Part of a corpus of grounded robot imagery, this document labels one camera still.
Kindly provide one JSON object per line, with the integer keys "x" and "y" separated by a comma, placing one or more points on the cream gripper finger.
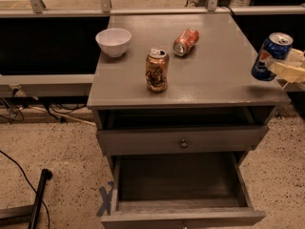
{"x": 293, "y": 72}
{"x": 296, "y": 56}

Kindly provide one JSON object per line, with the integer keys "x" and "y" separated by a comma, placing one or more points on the blue pepsi can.
{"x": 275, "y": 47}

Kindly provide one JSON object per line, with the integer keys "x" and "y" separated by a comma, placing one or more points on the orange soda can lying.
{"x": 185, "y": 41}

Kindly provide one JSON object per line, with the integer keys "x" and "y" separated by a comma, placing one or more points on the grey top drawer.
{"x": 180, "y": 140}

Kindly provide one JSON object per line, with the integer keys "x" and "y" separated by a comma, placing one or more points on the gold brown upright can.
{"x": 157, "y": 63}

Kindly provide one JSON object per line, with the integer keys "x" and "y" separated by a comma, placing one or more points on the grey open middle drawer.
{"x": 188, "y": 191}

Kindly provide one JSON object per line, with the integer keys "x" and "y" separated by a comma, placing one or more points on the grey metal railing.
{"x": 24, "y": 12}

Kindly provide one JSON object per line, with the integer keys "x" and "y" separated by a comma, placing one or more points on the white bowl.
{"x": 114, "y": 42}

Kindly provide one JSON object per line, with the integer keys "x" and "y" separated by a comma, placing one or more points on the black metal stand leg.
{"x": 27, "y": 213}

